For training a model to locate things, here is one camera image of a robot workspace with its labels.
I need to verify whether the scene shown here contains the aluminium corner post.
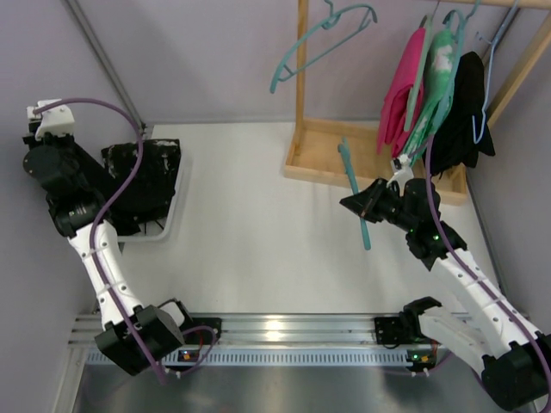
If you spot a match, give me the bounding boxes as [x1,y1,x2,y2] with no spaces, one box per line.
[60,0,147,134]

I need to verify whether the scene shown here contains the teal hanger with green trousers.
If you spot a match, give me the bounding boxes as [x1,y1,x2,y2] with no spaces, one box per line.
[425,0,482,134]

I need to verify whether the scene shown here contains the black trousers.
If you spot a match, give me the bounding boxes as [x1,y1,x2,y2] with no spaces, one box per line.
[103,164,176,236]
[430,52,496,176]

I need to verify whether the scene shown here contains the black white patterned garment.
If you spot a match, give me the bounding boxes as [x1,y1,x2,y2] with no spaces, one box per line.
[101,139,182,180]

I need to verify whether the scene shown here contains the empty teal hanger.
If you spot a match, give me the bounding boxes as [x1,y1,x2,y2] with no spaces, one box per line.
[269,1,379,94]

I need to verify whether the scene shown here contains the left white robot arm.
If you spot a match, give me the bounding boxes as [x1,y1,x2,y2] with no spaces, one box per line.
[23,122,184,376]

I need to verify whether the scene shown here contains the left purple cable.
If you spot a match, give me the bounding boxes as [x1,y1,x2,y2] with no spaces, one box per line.
[32,97,219,386]

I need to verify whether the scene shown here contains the pink trousers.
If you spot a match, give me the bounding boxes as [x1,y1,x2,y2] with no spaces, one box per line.
[377,28,426,157]

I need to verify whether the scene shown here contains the grey slotted cable duct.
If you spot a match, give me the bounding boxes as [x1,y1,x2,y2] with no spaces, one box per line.
[85,347,451,367]

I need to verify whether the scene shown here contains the white plastic basket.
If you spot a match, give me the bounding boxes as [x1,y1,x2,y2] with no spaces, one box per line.
[118,150,193,243]

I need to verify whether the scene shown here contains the black trousers on blue hanger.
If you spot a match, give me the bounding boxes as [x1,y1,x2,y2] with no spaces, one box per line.
[430,52,496,176]

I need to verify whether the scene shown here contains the wooden clothes rack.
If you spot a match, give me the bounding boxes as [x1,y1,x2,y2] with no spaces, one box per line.
[270,0,550,206]

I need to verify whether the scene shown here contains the grey-green hanger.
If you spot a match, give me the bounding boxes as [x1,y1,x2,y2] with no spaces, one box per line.
[404,15,433,132]

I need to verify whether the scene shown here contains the light blue hanger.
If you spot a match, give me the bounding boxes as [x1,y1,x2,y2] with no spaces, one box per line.
[472,0,519,145]

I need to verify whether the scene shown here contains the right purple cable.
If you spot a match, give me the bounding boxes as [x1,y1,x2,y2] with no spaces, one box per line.
[404,135,551,413]

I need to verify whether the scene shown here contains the aluminium mounting rail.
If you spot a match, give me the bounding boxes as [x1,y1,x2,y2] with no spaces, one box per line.
[68,312,494,345]

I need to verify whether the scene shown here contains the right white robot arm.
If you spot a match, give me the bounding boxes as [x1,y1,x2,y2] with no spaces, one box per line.
[340,178,550,411]

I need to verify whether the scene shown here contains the purple cable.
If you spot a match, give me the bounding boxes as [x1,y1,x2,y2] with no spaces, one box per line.
[32,97,219,386]
[404,135,551,413]

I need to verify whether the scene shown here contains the teal hanger with black trousers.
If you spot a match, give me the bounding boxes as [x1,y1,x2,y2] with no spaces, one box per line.
[337,136,371,251]

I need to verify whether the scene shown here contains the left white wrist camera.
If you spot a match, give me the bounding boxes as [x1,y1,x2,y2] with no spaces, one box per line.
[27,99,75,140]

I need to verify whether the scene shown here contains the green patterned trousers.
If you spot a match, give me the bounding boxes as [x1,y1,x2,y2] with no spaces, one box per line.
[402,29,452,164]

